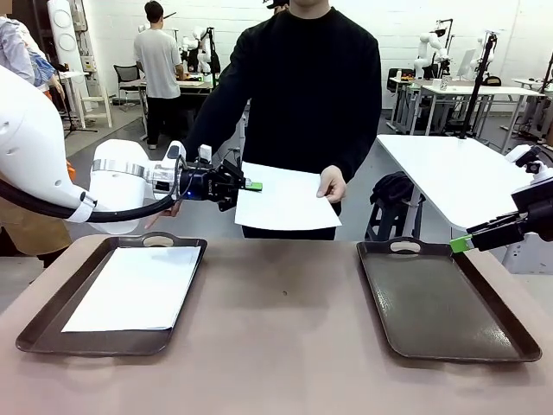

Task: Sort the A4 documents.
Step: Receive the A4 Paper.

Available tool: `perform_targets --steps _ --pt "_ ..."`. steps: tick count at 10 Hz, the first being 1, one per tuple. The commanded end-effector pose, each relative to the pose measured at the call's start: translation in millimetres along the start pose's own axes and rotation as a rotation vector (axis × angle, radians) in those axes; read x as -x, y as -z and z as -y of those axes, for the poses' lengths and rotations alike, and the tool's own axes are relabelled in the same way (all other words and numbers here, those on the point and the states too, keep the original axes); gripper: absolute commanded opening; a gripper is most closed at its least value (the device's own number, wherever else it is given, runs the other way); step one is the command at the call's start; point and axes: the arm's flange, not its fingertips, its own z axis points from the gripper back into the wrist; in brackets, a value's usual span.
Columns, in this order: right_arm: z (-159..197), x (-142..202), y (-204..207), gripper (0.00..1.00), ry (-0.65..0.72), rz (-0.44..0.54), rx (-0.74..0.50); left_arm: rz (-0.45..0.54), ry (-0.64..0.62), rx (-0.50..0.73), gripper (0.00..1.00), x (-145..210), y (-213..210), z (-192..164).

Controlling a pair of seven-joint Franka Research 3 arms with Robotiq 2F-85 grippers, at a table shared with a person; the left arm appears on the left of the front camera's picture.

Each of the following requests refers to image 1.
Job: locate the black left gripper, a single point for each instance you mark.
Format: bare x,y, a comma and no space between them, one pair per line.
201,183

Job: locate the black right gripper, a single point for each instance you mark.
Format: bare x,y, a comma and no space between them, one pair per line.
538,212

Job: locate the white A4 paper sheet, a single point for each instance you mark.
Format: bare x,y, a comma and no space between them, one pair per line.
134,289
289,203

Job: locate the person right forearm black sleeve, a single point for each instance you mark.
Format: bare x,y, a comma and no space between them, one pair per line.
211,125

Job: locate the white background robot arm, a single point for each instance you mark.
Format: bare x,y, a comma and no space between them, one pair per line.
427,52
480,54

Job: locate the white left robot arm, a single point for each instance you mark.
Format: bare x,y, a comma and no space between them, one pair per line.
26,142

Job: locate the person left forearm black sleeve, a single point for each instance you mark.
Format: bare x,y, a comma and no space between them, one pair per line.
365,151

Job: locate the person right hand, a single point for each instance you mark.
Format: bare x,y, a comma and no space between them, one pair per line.
166,215

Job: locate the person left hand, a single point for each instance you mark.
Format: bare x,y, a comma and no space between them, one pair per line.
333,183

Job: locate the white side table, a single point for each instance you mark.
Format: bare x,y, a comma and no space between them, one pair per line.
453,173

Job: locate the brown plastic tray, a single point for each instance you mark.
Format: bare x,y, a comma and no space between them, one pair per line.
52,341
440,311

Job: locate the black stool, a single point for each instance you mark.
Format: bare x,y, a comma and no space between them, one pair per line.
389,220

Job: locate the wooden background workbench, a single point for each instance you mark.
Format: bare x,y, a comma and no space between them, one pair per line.
196,82

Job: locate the black bag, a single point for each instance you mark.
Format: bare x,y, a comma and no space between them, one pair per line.
393,186

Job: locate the person torso black sweater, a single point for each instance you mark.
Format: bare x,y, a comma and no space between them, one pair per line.
311,86

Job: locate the white long desk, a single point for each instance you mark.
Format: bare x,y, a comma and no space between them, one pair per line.
475,91

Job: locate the white humanoid background robot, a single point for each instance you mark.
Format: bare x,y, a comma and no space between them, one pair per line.
201,47

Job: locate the black tripod pole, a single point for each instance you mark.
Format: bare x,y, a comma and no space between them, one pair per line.
477,86

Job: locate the man in grey t-shirt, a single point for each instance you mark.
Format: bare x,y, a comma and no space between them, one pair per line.
157,60

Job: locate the black mesh office chair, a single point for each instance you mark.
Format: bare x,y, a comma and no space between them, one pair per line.
125,78

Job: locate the patterned white cup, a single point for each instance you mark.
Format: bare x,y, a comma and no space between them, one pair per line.
446,83

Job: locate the black floor tripod stand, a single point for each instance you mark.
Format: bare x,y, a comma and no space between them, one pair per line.
80,127

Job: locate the white background monitor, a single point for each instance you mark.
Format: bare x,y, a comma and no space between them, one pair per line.
466,62

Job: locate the black background chair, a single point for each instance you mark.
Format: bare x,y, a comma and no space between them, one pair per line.
399,78

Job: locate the mannequin with brown apron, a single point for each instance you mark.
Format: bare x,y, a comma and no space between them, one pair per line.
34,233

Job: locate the white standing air conditioner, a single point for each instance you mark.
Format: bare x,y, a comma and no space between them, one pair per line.
65,34

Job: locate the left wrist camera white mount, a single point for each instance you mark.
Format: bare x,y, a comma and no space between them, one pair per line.
205,153

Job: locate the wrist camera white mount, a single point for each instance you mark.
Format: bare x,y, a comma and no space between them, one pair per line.
205,153
520,155

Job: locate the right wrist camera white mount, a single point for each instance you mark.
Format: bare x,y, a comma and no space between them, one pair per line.
520,155

